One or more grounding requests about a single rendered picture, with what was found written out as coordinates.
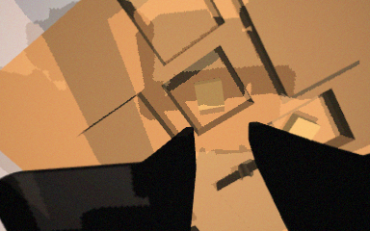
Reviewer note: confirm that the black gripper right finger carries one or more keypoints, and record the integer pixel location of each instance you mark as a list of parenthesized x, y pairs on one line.
[(315, 186)]

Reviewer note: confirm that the tan block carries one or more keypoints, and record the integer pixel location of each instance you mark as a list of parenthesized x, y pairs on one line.
[(301, 126), (209, 94)]

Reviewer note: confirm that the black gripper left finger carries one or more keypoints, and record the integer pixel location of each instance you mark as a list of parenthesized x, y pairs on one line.
[(156, 194)]

